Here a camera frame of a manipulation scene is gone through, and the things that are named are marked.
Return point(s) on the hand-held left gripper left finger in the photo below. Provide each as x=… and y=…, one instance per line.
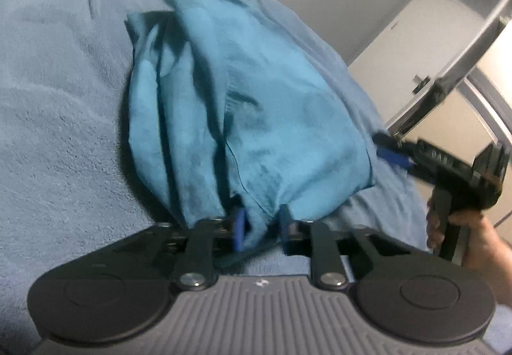
x=239, y=230

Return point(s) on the light blue blanket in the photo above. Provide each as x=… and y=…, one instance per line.
x=60, y=107

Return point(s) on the white door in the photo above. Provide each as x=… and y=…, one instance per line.
x=408, y=55

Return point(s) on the teal garment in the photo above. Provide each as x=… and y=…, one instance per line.
x=248, y=107

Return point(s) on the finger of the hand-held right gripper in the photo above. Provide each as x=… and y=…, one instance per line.
x=394, y=158
x=386, y=138

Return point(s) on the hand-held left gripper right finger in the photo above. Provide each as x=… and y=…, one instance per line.
x=285, y=228

